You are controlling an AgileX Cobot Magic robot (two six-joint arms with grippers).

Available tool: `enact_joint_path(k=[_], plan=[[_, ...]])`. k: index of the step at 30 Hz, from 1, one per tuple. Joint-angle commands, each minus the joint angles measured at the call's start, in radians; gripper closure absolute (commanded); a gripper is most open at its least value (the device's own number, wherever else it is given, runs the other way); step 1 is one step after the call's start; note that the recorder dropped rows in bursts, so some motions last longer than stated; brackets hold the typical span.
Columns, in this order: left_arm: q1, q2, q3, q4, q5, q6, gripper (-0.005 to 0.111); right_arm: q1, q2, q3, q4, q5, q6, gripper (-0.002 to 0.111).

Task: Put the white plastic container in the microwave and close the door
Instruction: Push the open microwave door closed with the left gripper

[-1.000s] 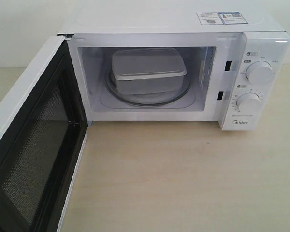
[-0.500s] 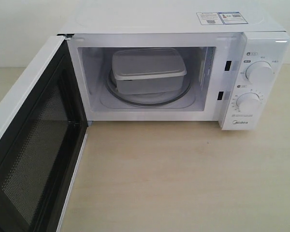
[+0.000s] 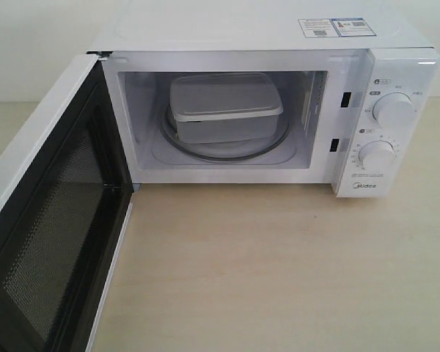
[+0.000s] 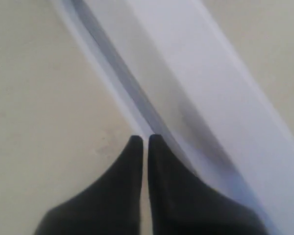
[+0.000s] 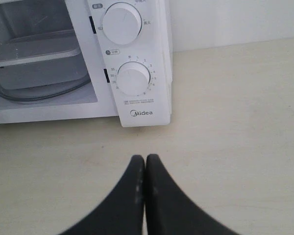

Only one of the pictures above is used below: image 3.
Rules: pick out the white plastic lidded container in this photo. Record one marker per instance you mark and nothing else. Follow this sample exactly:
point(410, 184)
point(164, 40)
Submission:
point(224, 107)

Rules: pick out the white microwave door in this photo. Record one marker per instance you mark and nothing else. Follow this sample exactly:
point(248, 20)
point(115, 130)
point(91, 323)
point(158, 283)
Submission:
point(65, 198)

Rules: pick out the white microwave oven body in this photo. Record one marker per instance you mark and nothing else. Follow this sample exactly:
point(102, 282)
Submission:
point(328, 86)

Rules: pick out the glass turntable plate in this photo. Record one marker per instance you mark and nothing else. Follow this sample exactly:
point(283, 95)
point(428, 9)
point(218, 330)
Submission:
point(223, 152)

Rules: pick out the lower white control knob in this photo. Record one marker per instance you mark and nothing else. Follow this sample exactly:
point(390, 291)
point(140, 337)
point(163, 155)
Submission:
point(377, 156)

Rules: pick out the white control knob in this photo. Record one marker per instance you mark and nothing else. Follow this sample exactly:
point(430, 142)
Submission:
point(393, 109)
point(377, 156)

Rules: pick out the upper white control knob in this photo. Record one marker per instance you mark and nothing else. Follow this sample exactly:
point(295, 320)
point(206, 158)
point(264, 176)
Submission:
point(393, 109)

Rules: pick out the warning label sticker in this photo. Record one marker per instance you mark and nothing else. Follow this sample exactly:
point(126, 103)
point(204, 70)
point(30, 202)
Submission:
point(335, 27)

